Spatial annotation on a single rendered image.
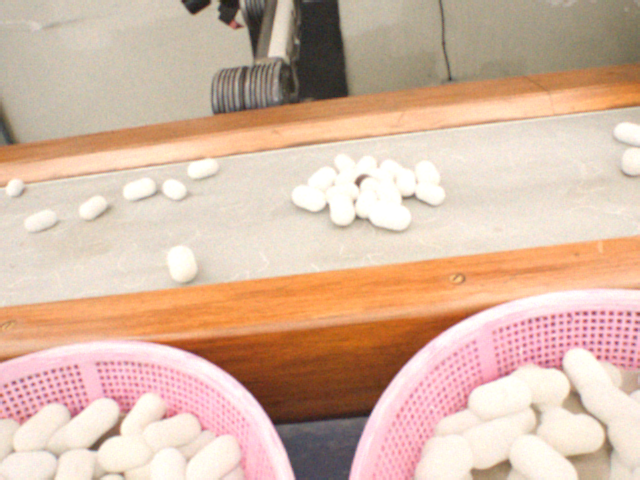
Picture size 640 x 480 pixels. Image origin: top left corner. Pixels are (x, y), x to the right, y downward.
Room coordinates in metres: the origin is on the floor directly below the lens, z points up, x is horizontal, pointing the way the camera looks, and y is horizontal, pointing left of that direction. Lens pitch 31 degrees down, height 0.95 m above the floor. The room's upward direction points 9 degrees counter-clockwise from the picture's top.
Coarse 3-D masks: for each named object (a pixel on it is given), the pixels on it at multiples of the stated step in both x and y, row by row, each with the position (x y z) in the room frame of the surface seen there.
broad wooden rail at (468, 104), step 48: (384, 96) 0.66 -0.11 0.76; (432, 96) 0.62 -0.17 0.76; (480, 96) 0.60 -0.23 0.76; (528, 96) 0.58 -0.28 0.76; (576, 96) 0.57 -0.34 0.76; (624, 96) 0.56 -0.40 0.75; (48, 144) 0.68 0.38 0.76; (96, 144) 0.64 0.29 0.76; (144, 144) 0.61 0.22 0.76; (192, 144) 0.60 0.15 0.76; (240, 144) 0.59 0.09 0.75; (288, 144) 0.58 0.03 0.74
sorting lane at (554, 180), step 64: (512, 128) 0.53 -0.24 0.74; (576, 128) 0.51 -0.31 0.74; (0, 192) 0.58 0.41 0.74; (64, 192) 0.55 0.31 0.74; (192, 192) 0.49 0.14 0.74; (256, 192) 0.46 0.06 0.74; (448, 192) 0.40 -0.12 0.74; (512, 192) 0.38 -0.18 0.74; (576, 192) 0.36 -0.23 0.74; (0, 256) 0.41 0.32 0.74; (64, 256) 0.39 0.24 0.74; (128, 256) 0.37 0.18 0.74; (256, 256) 0.34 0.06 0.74; (320, 256) 0.32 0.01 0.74; (384, 256) 0.31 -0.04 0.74
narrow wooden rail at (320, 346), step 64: (448, 256) 0.26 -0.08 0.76; (512, 256) 0.25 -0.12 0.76; (576, 256) 0.24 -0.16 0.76; (0, 320) 0.26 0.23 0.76; (64, 320) 0.25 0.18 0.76; (128, 320) 0.24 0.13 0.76; (192, 320) 0.23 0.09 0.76; (256, 320) 0.23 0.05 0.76; (320, 320) 0.22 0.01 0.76; (384, 320) 0.21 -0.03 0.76; (448, 320) 0.21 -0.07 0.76; (576, 320) 0.21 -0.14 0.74; (256, 384) 0.22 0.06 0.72; (320, 384) 0.22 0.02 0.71; (384, 384) 0.21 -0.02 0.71; (448, 384) 0.21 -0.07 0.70
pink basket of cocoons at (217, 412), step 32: (64, 352) 0.22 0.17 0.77; (96, 352) 0.22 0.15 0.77; (128, 352) 0.21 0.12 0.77; (160, 352) 0.20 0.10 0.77; (0, 384) 0.21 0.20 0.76; (64, 384) 0.21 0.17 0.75; (96, 384) 0.21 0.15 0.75; (128, 384) 0.21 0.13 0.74; (160, 384) 0.20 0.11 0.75; (192, 384) 0.19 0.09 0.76; (224, 384) 0.17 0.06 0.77; (0, 416) 0.20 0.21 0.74; (32, 416) 0.20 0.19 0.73; (224, 416) 0.17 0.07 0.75; (256, 416) 0.15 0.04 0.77; (256, 448) 0.14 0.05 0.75
